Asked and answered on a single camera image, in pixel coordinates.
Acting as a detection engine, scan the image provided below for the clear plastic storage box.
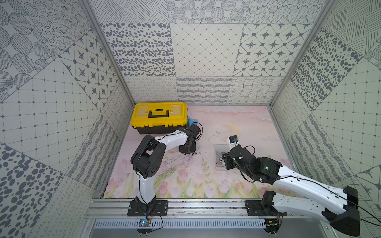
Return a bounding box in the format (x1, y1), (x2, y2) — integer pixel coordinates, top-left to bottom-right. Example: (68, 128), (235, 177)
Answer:
(214, 144), (230, 171)

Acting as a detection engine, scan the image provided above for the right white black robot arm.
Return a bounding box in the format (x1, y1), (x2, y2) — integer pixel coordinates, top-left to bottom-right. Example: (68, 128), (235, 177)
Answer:
(221, 143), (362, 237)

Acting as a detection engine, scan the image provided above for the blue yellow hand tool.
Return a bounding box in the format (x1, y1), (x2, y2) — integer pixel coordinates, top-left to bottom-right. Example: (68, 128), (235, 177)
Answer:
(187, 117), (198, 127)

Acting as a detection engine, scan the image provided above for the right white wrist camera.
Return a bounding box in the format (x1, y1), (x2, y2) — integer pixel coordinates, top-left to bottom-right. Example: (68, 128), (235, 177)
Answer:
(227, 135), (239, 148)

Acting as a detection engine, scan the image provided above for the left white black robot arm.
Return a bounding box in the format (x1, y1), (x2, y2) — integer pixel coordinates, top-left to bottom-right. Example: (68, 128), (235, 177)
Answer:
(131, 123), (203, 207)

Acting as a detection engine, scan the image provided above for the yellow black toolbox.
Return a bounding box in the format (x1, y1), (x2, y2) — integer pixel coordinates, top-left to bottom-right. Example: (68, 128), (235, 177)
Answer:
(131, 102), (188, 134)

